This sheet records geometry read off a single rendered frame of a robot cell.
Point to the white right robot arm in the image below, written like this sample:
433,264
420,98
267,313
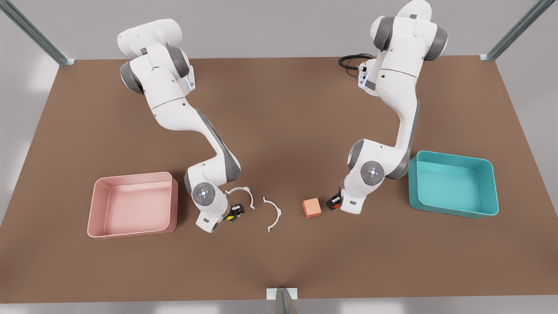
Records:
174,100

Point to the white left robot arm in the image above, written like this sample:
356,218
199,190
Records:
399,78

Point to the pink storage box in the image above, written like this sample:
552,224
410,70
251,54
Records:
133,205

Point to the blue storage box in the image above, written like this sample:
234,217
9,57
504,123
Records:
453,183

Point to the white curved clip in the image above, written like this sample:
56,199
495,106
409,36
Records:
273,213
244,192

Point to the orange cube block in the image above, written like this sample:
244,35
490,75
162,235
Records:
311,207

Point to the silver frame post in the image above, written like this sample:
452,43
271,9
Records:
516,30
32,30
283,300

